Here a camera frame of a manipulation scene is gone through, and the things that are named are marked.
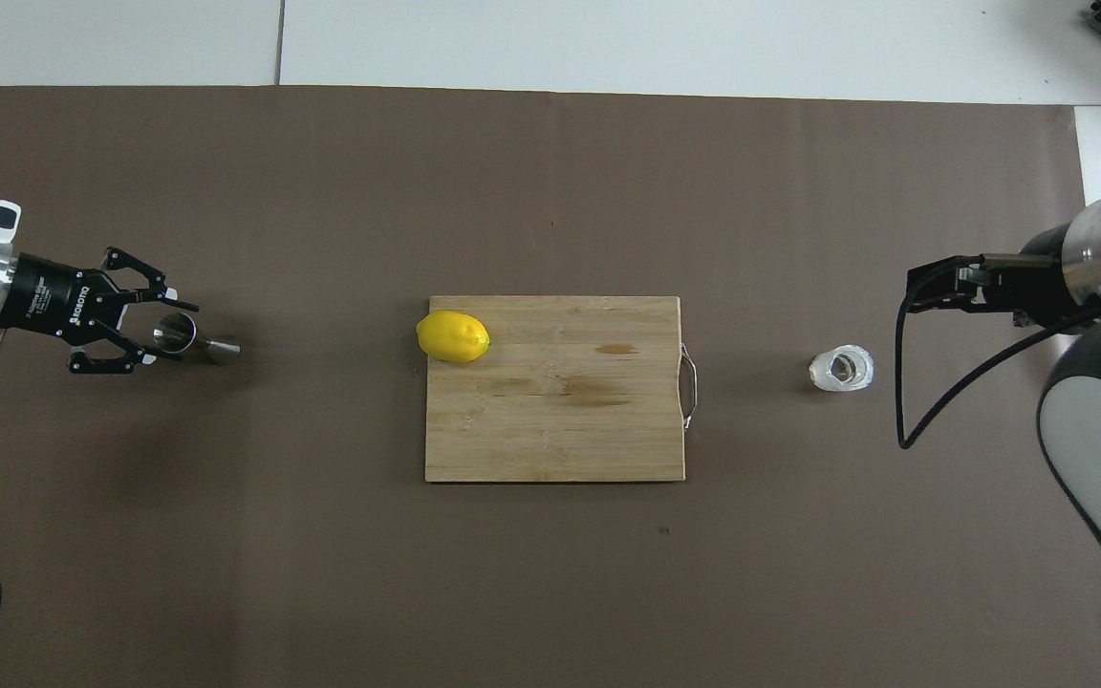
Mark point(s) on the steel double jigger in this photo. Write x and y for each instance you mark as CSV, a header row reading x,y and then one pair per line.
x,y
221,351

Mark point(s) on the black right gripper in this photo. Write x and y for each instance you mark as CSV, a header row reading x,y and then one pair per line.
x,y
1043,282

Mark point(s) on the brown paper table mat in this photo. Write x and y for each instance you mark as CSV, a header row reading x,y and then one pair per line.
x,y
321,573

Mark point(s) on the yellow lemon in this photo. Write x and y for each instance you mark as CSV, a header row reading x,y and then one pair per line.
x,y
453,336

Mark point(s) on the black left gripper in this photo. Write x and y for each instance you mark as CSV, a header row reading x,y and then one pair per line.
x,y
58,301

